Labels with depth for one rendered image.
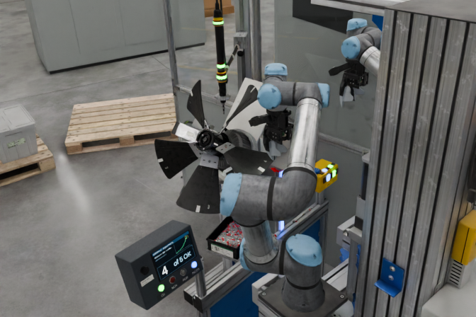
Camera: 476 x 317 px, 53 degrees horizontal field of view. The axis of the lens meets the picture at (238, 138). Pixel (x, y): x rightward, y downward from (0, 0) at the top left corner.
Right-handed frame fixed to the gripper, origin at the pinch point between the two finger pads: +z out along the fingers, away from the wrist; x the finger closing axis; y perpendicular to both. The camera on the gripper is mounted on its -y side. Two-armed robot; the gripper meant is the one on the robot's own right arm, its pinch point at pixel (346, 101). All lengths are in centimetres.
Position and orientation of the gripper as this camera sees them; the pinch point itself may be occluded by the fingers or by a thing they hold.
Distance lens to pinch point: 208.6
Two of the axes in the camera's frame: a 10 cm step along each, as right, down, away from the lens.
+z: 0.4, 8.9, 4.6
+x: 6.9, -3.6, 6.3
